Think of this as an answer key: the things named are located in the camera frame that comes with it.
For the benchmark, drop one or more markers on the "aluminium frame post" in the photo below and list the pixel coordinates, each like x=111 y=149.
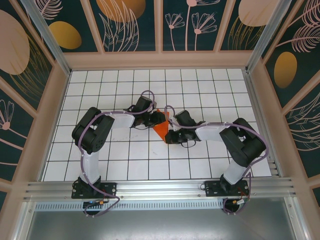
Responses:
x=265 y=35
x=50 y=42

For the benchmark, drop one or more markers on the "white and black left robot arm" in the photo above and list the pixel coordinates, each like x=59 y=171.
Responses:
x=122 y=120

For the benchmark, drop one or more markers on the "grey metal sheet panel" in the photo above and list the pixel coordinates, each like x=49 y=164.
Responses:
x=160 y=225

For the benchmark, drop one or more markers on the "white grid table mat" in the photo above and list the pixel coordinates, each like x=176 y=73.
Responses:
x=125 y=87

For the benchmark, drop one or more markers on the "aluminium side rail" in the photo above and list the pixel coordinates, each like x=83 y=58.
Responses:
x=260 y=120

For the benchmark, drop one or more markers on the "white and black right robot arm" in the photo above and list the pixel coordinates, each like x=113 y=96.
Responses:
x=211 y=131

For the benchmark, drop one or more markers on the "long aluminium mounting rail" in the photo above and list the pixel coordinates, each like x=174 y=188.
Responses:
x=160 y=187

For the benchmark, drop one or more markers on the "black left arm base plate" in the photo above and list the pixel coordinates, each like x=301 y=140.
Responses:
x=110 y=190

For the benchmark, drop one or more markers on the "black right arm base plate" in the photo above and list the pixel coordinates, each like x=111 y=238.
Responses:
x=212 y=188

